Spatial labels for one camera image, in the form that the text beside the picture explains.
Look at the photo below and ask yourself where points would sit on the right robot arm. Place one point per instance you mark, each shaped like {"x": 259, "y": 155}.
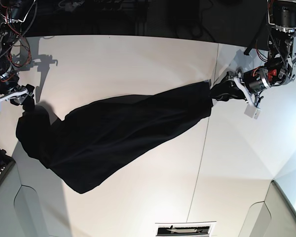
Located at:
{"x": 13, "y": 14}

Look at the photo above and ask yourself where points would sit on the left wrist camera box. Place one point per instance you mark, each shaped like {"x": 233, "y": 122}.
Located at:
{"x": 252, "y": 111}

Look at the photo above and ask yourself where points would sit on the black graphic t-shirt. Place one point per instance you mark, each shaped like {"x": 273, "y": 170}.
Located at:
{"x": 94, "y": 141}

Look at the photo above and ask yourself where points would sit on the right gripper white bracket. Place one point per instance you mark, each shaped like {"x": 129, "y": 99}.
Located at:
{"x": 20, "y": 96}

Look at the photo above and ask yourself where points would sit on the printed paper label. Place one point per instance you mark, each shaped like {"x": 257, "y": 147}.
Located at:
{"x": 195, "y": 229}

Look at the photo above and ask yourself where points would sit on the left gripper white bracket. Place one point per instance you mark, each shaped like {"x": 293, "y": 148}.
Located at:
{"x": 240, "y": 86}

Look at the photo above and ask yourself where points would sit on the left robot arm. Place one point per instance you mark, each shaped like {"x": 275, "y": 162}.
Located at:
{"x": 279, "y": 65}

